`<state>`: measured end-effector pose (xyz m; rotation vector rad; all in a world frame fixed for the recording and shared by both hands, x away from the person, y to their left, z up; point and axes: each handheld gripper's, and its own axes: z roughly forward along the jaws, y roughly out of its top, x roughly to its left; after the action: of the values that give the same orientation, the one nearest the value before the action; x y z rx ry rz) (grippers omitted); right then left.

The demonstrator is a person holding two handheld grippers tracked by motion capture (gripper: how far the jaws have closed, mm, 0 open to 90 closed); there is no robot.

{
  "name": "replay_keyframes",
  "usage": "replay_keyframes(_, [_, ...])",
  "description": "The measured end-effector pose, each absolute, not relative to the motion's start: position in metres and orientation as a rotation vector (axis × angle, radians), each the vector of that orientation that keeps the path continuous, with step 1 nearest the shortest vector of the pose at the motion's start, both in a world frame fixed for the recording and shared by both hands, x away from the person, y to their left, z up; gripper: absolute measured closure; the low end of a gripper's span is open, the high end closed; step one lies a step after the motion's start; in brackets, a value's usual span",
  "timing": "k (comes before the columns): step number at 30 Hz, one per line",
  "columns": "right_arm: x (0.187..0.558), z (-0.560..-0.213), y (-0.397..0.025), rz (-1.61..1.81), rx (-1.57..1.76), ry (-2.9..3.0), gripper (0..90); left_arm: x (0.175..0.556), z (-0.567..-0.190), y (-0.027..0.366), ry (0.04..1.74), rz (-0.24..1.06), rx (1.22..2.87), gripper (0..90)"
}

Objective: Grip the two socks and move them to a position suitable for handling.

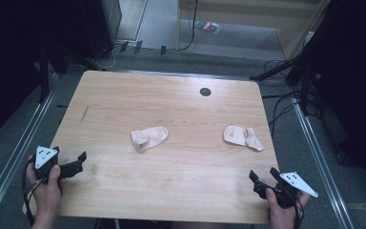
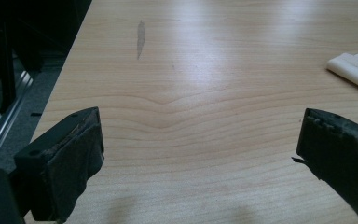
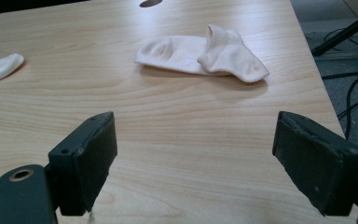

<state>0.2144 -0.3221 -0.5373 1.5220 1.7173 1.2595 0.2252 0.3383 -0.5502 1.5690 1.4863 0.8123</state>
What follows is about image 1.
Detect black metal stand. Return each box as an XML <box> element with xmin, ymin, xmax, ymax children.
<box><xmin>37</xmin><ymin>42</ymin><xmax>51</xmax><ymax>104</ymax></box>

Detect black floor cables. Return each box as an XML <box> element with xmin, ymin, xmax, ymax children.
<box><xmin>260</xmin><ymin>58</ymin><xmax>309</xmax><ymax>137</ymax></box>

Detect person's right hand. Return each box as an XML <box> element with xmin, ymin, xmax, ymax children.
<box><xmin>264</xmin><ymin>187</ymin><xmax>311</xmax><ymax>229</ymax></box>

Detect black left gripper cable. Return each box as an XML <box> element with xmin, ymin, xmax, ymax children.
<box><xmin>21</xmin><ymin>157</ymin><xmax>47</xmax><ymax>227</ymax></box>

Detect pink sock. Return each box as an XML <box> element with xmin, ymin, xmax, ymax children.
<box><xmin>222</xmin><ymin>124</ymin><xmax>264</xmax><ymax>153</ymax></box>
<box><xmin>130</xmin><ymin>125</ymin><xmax>170</xmax><ymax>153</ymax></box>

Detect light wooden furniture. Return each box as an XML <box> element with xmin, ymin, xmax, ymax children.
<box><xmin>174</xmin><ymin>0</ymin><xmax>332</xmax><ymax>61</ymax></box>

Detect black tripod stand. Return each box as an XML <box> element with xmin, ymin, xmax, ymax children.
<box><xmin>249</xmin><ymin>6</ymin><xmax>335</xmax><ymax>117</ymax></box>

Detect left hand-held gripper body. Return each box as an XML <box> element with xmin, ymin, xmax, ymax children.
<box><xmin>32</xmin><ymin>145</ymin><xmax>84</xmax><ymax>185</ymax></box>

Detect dark cabinet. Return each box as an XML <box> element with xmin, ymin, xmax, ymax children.
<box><xmin>77</xmin><ymin>0</ymin><xmax>123</xmax><ymax>61</ymax></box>

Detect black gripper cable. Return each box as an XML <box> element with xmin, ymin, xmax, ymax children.
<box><xmin>293</xmin><ymin>196</ymin><xmax>305</xmax><ymax>229</ymax></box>
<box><xmin>21</xmin><ymin>157</ymin><xmax>47</xmax><ymax>227</ymax></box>

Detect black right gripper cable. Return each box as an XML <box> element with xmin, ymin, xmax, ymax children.
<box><xmin>293</xmin><ymin>196</ymin><xmax>305</xmax><ymax>229</ymax></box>

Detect person's left hand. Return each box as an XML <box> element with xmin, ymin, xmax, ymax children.
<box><xmin>25</xmin><ymin>155</ymin><xmax>64</xmax><ymax>220</ymax></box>

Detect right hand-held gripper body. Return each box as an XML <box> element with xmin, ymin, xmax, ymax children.
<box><xmin>253</xmin><ymin>171</ymin><xmax>319</xmax><ymax>210</ymax></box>

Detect white floor cable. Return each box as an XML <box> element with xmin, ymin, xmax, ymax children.
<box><xmin>90</xmin><ymin>43</ymin><xmax>123</xmax><ymax>72</ymax></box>

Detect colourful packet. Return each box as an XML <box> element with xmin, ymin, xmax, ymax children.
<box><xmin>194</xmin><ymin>20</ymin><xmax>222</xmax><ymax>35</ymax></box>

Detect metal floor rail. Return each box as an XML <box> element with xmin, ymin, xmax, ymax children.
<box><xmin>291</xmin><ymin>96</ymin><xmax>356</xmax><ymax>229</ymax></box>
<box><xmin>0</xmin><ymin>72</ymin><xmax>60</xmax><ymax>223</ymax></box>

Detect black hanging cable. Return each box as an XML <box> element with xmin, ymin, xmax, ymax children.
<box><xmin>166</xmin><ymin>0</ymin><xmax>200</xmax><ymax>52</ymax></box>

